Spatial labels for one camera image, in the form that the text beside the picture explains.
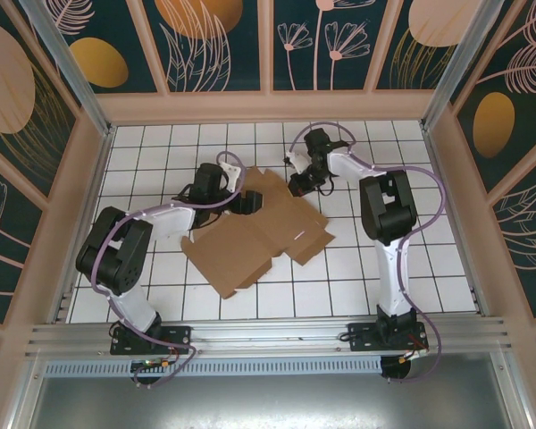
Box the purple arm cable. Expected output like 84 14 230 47
289 121 448 386
89 150 245 391

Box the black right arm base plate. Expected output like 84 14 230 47
347 321 430 353

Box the brown cardboard paper box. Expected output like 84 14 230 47
180 164 335 299

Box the grey slotted cable duct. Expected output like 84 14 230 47
44 357 384 377

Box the aluminium mounting rail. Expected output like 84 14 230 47
24 315 514 359

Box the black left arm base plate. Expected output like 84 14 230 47
110 324 193 357

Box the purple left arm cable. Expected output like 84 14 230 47
89 150 245 391

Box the aluminium corner post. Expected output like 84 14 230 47
421 0 496 131
20 0 116 136

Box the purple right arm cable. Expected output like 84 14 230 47
289 121 448 386

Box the grey metal panel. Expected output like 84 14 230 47
24 374 522 429

